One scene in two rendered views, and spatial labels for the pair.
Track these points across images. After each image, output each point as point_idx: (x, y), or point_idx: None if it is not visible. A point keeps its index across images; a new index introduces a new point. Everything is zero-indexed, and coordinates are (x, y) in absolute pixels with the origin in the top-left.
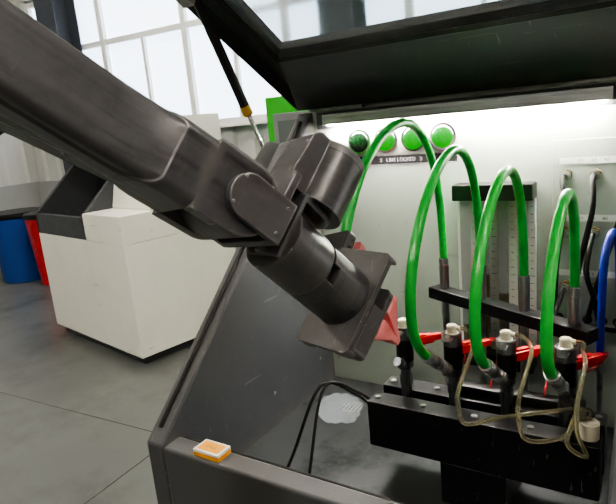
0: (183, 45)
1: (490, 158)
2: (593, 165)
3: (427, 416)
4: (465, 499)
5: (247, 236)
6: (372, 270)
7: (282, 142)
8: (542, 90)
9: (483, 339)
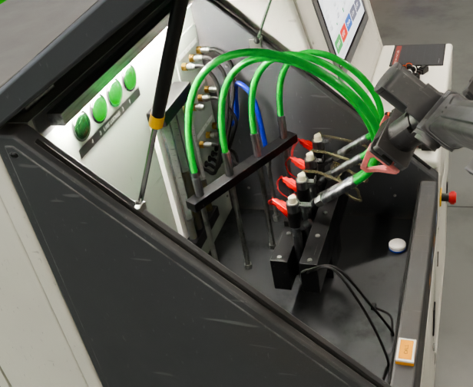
0: None
1: (153, 79)
2: (188, 53)
3: (327, 234)
4: (336, 262)
5: None
6: None
7: (398, 66)
8: (159, 8)
9: (286, 178)
